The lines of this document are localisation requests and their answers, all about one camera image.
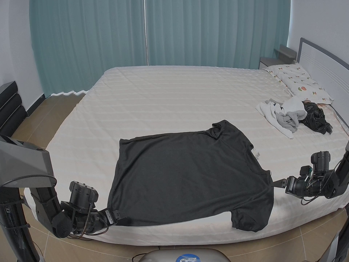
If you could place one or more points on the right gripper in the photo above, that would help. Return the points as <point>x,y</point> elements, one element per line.
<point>290,185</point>

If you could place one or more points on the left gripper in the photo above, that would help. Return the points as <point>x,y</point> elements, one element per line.
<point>109,216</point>

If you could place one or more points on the black T-shirt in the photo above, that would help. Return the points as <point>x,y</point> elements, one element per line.
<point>190,179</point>

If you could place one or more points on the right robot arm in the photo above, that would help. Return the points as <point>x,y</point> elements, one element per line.
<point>340,176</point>

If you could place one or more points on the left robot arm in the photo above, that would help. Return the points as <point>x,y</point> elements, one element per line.
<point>46,209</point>

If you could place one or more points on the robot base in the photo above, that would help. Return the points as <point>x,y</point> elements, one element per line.
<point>182,255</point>

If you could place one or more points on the pile of clothes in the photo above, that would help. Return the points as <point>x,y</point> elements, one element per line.
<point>272,116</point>

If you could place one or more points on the bed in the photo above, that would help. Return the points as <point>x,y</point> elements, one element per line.
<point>177,97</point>

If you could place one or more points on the black shiny garment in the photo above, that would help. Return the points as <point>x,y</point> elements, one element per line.
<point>316,117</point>

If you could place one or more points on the white printed pillow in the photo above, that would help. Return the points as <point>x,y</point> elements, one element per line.
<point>300,82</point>

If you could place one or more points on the grey bedside table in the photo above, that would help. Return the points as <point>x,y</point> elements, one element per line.
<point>272,61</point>

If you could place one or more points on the black chest of drawers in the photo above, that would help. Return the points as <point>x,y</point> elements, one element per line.
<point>11,105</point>

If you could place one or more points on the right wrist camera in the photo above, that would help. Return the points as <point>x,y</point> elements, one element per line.
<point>305,171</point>

